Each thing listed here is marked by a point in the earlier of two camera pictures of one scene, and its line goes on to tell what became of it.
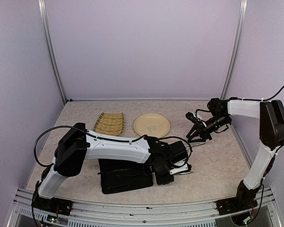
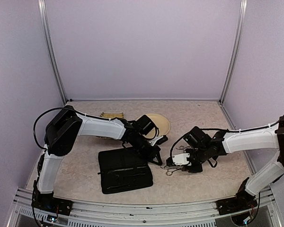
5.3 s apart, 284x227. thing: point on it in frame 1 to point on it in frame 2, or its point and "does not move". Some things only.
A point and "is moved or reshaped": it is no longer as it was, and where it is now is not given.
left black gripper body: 160,178 to 146,153
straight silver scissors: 186,172 is moved or reshaped
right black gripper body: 205,131 to 198,169
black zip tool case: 119,176 does not move
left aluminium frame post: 42,5 does not move
